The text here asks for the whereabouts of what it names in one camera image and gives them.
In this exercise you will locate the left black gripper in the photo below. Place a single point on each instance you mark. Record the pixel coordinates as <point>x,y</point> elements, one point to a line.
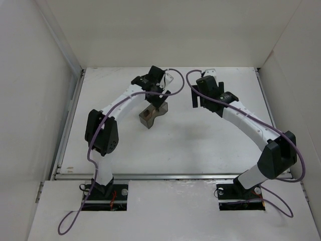
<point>155,98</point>

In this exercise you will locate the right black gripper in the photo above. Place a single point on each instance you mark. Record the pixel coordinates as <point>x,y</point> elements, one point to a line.
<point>196,99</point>

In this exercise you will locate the natural long wood block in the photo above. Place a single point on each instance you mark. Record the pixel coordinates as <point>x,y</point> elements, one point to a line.
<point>149,112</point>

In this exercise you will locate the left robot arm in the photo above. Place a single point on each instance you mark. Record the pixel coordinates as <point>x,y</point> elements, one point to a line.
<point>101,132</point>

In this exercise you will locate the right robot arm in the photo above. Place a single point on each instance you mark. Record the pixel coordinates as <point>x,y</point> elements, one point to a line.
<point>277,149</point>

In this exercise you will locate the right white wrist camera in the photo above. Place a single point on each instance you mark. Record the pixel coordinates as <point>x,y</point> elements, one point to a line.
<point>209,72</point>

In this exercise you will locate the aluminium front rail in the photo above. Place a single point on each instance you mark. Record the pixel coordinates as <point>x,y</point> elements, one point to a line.
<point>148,176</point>

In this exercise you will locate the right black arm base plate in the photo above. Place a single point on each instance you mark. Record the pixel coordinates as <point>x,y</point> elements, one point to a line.
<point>234,198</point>

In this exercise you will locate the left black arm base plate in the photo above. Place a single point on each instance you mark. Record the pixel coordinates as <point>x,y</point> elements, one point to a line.
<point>113,199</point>

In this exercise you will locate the aluminium left rail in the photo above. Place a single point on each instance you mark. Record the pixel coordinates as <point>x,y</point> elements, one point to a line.
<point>66,124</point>

